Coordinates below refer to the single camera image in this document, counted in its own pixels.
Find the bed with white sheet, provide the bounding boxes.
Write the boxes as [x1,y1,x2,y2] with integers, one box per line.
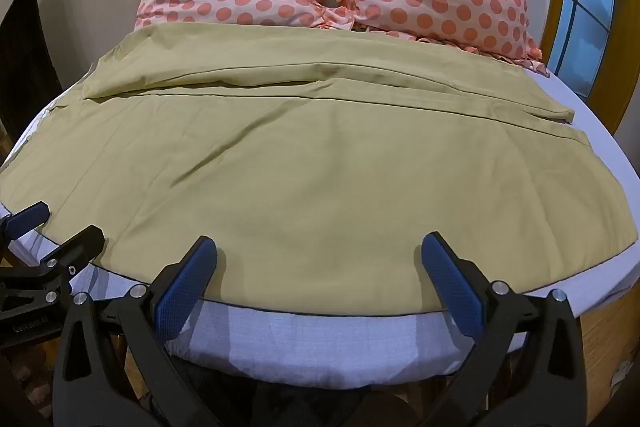
[0,69,640,390]

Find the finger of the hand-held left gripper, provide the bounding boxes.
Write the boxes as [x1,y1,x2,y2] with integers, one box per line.
[0,224,106,308]
[0,201,52,254]

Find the dark wooden door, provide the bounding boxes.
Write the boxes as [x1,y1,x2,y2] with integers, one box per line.
[0,0,68,135]

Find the yellow-framed window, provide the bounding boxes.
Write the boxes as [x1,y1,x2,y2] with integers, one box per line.
[544,0,621,100]

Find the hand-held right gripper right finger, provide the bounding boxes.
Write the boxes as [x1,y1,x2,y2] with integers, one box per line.
[420,231,589,427]

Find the olive green bed sheet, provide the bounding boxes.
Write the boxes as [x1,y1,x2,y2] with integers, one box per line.
[0,24,639,317]

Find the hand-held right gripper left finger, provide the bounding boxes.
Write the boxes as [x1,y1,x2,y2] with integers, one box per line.
[51,235,219,427]

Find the wooden bed frame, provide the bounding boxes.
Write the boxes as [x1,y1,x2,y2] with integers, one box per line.
[575,284,637,415]

